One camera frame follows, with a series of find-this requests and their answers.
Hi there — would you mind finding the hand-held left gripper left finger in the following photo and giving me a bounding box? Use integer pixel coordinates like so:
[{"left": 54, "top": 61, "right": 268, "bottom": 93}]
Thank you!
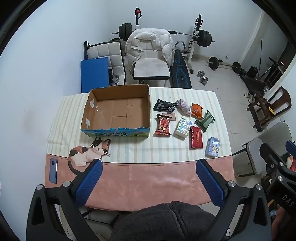
[{"left": 26, "top": 159, "right": 103, "bottom": 241}]

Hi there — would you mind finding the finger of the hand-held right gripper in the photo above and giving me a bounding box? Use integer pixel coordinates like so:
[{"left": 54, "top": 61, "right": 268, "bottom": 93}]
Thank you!
[
  {"left": 285, "top": 140, "right": 296, "bottom": 155},
  {"left": 259, "top": 143, "right": 287, "bottom": 186}
]

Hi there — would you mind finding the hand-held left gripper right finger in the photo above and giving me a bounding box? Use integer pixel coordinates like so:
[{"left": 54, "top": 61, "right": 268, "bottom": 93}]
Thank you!
[{"left": 196, "top": 159, "right": 273, "bottom": 241}]

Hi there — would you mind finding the light blue tissue pack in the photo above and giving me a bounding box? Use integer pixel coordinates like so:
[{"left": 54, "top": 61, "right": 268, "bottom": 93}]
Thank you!
[{"left": 205, "top": 137, "right": 221, "bottom": 158}]

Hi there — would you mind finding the green snack packet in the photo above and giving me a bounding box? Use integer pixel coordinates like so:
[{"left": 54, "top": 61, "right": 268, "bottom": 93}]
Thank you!
[{"left": 195, "top": 110, "right": 216, "bottom": 133}]

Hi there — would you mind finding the orange snack packet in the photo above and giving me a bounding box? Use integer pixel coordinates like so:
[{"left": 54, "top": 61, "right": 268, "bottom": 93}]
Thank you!
[{"left": 190, "top": 103, "right": 204, "bottom": 119}]

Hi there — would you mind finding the red strawberry snack packet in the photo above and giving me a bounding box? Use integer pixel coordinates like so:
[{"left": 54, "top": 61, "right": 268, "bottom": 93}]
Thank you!
[{"left": 154, "top": 113, "right": 172, "bottom": 135}]

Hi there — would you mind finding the cardboard box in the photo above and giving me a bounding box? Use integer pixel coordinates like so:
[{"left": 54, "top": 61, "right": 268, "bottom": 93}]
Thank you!
[{"left": 80, "top": 84, "right": 151, "bottom": 138}]

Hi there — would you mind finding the purple cloth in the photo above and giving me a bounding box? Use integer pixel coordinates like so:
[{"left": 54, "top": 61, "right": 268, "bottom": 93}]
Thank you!
[{"left": 175, "top": 99, "right": 192, "bottom": 117}]

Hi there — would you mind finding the black snack packet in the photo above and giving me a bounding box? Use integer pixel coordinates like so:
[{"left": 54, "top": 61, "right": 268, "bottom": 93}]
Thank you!
[{"left": 153, "top": 98, "right": 176, "bottom": 113}]

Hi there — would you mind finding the grey chair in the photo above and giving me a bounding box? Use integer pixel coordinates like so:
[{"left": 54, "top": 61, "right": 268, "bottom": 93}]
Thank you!
[{"left": 232, "top": 122, "right": 293, "bottom": 178}]

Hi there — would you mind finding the blue smartphone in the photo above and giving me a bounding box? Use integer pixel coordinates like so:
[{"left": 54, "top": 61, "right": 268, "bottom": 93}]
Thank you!
[{"left": 49, "top": 158, "right": 58, "bottom": 184}]

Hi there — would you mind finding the dark wooden chair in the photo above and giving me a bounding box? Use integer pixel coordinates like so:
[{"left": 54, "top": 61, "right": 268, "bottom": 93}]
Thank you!
[{"left": 246, "top": 86, "right": 292, "bottom": 132}]

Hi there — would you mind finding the dark fleece clothing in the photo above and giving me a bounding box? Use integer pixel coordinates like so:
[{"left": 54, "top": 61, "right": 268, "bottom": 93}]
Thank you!
[{"left": 110, "top": 201, "right": 216, "bottom": 241}]

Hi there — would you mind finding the black bag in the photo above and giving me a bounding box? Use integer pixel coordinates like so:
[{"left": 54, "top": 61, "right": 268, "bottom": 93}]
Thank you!
[{"left": 246, "top": 66, "right": 258, "bottom": 78}]

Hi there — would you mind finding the small black plate barbell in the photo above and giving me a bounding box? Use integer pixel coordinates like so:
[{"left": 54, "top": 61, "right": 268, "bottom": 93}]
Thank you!
[{"left": 208, "top": 56, "right": 242, "bottom": 73}]

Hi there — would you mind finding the blue board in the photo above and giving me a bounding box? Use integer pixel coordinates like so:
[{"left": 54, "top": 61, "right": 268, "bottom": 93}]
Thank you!
[{"left": 80, "top": 57, "right": 110, "bottom": 94}]

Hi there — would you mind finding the black and blue weight bench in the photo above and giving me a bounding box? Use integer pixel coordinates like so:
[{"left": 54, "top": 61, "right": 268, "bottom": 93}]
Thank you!
[{"left": 170, "top": 50, "right": 192, "bottom": 89}]

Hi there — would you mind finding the white barbell rack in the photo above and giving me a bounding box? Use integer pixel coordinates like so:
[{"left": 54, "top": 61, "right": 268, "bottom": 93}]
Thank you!
[{"left": 134, "top": 7, "right": 202, "bottom": 75}]

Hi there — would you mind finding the white quilted folding chair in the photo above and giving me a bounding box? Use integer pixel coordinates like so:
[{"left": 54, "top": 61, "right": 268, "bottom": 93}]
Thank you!
[{"left": 88, "top": 41, "right": 126, "bottom": 85}]

